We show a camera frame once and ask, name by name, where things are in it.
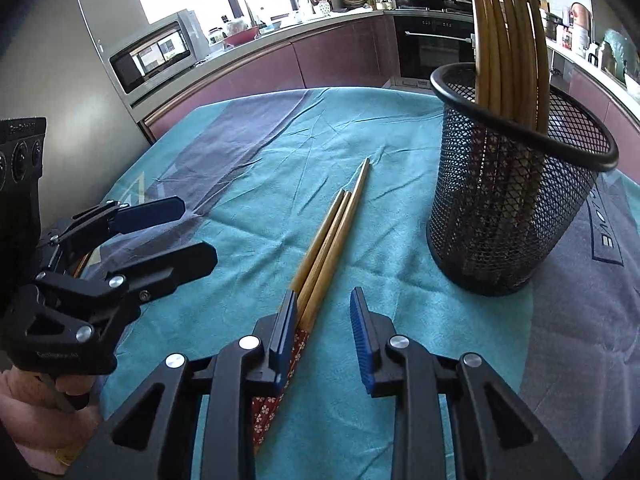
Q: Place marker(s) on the black built-in oven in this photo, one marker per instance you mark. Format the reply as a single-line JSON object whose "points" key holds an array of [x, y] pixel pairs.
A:
{"points": [[430, 50]]}

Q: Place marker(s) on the silver microwave oven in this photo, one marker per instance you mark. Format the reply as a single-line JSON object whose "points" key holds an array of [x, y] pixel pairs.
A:
{"points": [[150, 55]]}

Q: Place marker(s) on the green glass vessel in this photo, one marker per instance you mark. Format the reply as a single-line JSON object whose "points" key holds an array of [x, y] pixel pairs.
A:
{"points": [[616, 52]]}

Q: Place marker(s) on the purple base cabinets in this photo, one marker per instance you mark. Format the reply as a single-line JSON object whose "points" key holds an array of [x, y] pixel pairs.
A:
{"points": [[620, 125], [325, 55]]}

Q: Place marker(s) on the white dotted mug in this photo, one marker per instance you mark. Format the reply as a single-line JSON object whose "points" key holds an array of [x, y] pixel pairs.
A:
{"points": [[323, 7]]}

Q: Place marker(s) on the silver refrigerator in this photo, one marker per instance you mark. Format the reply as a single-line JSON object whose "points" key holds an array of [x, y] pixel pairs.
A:
{"points": [[60, 60]]}

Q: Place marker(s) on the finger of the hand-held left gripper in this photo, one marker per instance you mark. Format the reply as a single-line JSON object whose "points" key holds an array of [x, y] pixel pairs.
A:
{"points": [[175, 265], [150, 212]]}

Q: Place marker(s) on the chrome kitchen faucet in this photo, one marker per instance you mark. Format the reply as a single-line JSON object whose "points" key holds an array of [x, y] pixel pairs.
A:
{"points": [[248, 5]]}

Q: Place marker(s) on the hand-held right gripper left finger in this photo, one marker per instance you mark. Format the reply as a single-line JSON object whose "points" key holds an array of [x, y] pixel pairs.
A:
{"points": [[287, 330]]}

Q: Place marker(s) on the copper kettle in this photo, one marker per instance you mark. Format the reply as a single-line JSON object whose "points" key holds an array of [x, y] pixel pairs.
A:
{"points": [[580, 14]]}

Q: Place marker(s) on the pink bowl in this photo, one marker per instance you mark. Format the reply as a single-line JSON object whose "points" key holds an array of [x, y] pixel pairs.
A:
{"points": [[242, 36]]}

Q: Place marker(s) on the bundle of wooden chopsticks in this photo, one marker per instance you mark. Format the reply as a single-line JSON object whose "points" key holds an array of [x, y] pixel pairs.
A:
{"points": [[500, 60]]}

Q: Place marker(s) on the red-patterned wooden chopstick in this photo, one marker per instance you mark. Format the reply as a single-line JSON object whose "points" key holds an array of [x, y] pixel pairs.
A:
{"points": [[320, 232], [330, 240], [350, 205]]}

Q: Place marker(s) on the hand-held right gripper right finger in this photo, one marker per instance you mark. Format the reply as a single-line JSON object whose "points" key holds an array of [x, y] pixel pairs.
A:
{"points": [[360, 340]]}

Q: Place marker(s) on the black mesh basket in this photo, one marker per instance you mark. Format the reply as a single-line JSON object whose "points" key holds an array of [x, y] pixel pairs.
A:
{"points": [[565, 200]]}

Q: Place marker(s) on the person's left hand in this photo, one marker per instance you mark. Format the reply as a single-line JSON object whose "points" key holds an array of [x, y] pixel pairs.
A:
{"points": [[40, 425]]}

